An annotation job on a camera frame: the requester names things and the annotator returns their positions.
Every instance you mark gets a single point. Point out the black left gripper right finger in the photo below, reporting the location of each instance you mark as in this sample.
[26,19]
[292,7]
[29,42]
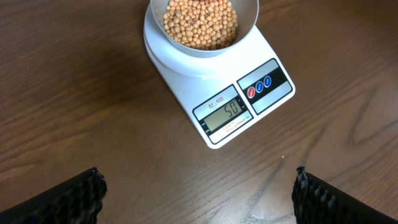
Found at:
[317,202]

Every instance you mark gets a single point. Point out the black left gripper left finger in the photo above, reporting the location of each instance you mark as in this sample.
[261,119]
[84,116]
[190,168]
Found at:
[77,200]

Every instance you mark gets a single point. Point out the white digital kitchen scale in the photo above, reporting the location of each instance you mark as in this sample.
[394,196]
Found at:
[226,94]

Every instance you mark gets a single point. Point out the white round bowl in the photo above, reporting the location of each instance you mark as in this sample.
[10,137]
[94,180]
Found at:
[247,12]

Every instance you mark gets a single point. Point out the soybeans in bowl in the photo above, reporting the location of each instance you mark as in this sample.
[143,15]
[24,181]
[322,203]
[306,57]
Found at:
[202,25]

